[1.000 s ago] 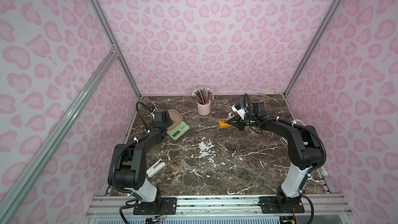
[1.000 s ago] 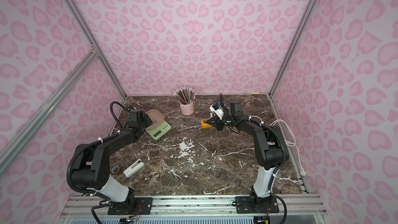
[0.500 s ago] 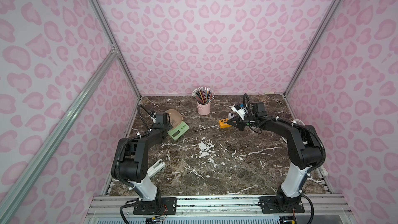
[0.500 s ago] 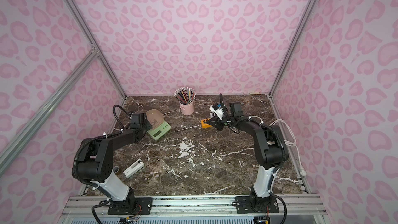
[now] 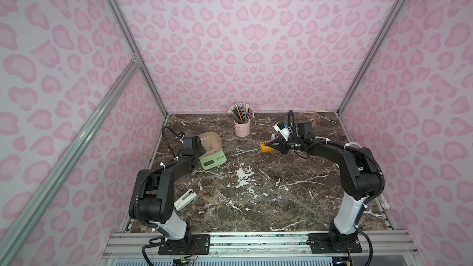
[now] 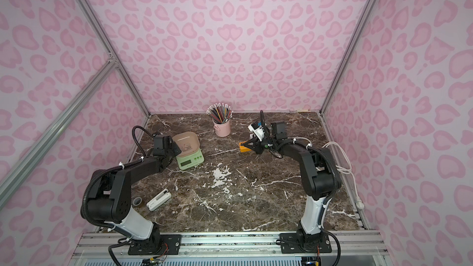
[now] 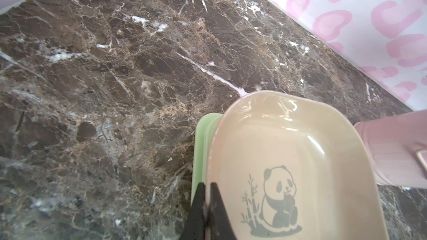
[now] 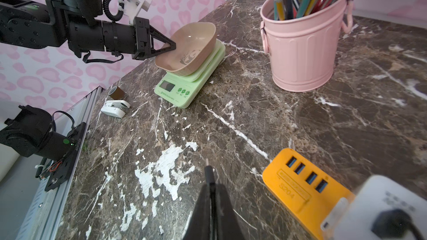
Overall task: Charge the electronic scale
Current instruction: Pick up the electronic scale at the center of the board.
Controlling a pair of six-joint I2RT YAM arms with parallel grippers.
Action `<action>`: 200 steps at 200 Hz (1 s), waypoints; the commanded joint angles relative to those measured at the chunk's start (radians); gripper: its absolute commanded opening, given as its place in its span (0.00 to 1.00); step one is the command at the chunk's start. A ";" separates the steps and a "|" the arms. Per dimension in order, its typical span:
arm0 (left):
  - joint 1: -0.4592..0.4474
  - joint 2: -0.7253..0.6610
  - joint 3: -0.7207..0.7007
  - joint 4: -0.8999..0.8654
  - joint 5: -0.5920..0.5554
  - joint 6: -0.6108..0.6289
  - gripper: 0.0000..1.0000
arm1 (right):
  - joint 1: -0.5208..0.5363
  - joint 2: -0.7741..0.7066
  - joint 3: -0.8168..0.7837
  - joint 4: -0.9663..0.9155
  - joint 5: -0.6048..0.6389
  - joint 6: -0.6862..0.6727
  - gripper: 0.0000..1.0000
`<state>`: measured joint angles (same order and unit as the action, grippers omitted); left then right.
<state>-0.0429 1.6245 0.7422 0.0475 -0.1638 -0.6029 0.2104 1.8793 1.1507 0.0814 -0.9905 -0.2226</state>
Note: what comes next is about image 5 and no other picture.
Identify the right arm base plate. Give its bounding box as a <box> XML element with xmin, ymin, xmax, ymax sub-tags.
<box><xmin>306</xmin><ymin>232</ymin><xmax>363</xmax><ymax>254</ymax></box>

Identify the beige scale bowl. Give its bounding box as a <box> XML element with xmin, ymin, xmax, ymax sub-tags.
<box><xmin>199</xmin><ymin>131</ymin><xmax>222</xmax><ymax>157</ymax></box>

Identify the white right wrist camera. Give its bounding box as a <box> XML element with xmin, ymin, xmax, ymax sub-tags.
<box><xmin>273</xmin><ymin>123</ymin><xmax>293</xmax><ymax>141</ymax></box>

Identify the aluminium mounting rail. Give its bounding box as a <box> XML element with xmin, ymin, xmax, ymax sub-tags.
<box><xmin>99</xmin><ymin>230</ymin><xmax>422</xmax><ymax>266</ymax></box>

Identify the green electronic kitchen scale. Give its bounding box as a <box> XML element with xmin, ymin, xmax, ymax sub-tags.
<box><xmin>199</xmin><ymin>149</ymin><xmax>227</xmax><ymax>171</ymax></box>

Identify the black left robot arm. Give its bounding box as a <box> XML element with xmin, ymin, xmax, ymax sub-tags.
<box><xmin>128</xmin><ymin>126</ymin><xmax>206</xmax><ymax>241</ymax></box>

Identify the bundle of coloured pencils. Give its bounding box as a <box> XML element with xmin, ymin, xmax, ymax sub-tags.
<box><xmin>228</xmin><ymin>103</ymin><xmax>255</xmax><ymax>124</ymax></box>

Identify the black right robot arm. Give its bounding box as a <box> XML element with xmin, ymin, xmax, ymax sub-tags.
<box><xmin>267</xmin><ymin>111</ymin><xmax>385</xmax><ymax>236</ymax></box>

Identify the white object near left base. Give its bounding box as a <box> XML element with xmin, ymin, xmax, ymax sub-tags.
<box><xmin>174</xmin><ymin>189</ymin><xmax>197</xmax><ymax>212</ymax></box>

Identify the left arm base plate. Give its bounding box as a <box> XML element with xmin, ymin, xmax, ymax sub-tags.
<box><xmin>158</xmin><ymin>234</ymin><xmax>211</xmax><ymax>256</ymax></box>

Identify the orange power strip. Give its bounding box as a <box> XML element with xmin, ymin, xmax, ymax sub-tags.
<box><xmin>260</xmin><ymin>140</ymin><xmax>275</xmax><ymax>153</ymax></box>

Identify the pink metal pencil bucket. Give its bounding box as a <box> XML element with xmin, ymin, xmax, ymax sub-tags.
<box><xmin>234</xmin><ymin>119</ymin><xmax>251</xmax><ymax>137</ymax></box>

